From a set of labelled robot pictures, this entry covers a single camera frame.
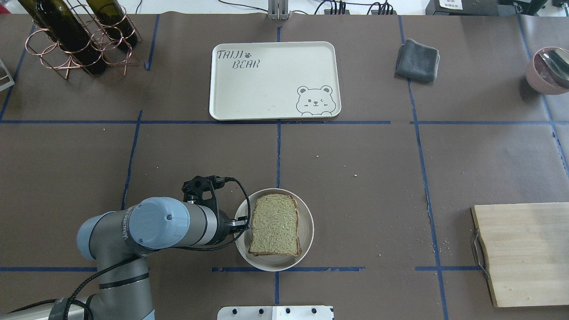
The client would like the green wine bottle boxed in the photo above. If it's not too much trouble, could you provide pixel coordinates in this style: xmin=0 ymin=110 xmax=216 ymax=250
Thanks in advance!
xmin=87 ymin=0 xmax=138 ymax=52
xmin=18 ymin=0 xmax=107 ymax=75

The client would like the middle green wine bottle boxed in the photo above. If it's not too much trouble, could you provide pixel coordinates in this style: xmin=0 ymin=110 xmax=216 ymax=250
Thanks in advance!
xmin=87 ymin=0 xmax=138 ymax=52

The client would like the white wire cup rack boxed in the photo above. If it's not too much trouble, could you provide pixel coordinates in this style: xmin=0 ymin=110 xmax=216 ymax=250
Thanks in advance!
xmin=0 ymin=59 xmax=16 ymax=92

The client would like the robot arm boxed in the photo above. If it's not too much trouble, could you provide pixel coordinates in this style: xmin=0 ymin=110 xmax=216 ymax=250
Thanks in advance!
xmin=1 ymin=197 xmax=250 ymax=320

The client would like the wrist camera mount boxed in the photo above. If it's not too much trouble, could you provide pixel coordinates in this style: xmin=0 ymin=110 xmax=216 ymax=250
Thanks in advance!
xmin=181 ymin=176 xmax=226 ymax=213

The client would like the aluminium frame post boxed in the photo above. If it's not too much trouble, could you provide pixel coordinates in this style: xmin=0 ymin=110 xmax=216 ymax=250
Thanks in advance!
xmin=268 ymin=0 xmax=290 ymax=20

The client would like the metal scoop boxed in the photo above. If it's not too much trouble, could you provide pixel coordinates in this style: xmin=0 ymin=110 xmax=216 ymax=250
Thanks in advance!
xmin=539 ymin=48 xmax=569 ymax=88

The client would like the black box device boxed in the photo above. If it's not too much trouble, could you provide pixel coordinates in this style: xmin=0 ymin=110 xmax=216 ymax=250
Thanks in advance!
xmin=425 ymin=0 xmax=499 ymax=16

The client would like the wooden cutting board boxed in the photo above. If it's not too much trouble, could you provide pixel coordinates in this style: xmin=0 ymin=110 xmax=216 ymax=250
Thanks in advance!
xmin=471 ymin=202 xmax=569 ymax=308

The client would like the cream bear tray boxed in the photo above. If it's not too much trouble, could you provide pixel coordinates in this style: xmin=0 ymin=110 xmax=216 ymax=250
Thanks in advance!
xmin=209 ymin=42 xmax=342 ymax=121

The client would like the white round plate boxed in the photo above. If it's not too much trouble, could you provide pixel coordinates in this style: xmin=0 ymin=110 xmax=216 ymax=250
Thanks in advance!
xmin=236 ymin=188 xmax=314 ymax=272

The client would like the front green wine bottle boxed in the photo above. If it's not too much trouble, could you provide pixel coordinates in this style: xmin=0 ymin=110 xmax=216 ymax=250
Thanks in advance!
xmin=18 ymin=0 xmax=107 ymax=75

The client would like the pink bowl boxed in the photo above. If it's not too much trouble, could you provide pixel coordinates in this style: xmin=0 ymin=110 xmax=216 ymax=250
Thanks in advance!
xmin=525 ymin=47 xmax=569 ymax=95

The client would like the folded grey cloth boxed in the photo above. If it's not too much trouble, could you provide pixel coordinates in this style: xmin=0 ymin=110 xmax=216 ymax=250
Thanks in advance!
xmin=395 ymin=38 xmax=440 ymax=83

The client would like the plain bread slice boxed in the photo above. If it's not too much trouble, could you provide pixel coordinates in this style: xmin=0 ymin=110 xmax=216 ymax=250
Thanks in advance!
xmin=248 ymin=194 xmax=301 ymax=257

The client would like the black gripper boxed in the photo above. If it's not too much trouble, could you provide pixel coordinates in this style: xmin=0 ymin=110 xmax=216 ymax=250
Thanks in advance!
xmin=216 ymin=211 xmax=250 ymax=244

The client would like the copper wire bottle rack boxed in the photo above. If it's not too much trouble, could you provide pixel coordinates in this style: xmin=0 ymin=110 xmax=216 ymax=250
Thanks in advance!
xmin=20 ymin=0 xmax=141 ymax=80

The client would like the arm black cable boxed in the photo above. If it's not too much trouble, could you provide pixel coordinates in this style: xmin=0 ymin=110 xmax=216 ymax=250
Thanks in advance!
xmin=9 ymin=177 xmax=252 ymax=320

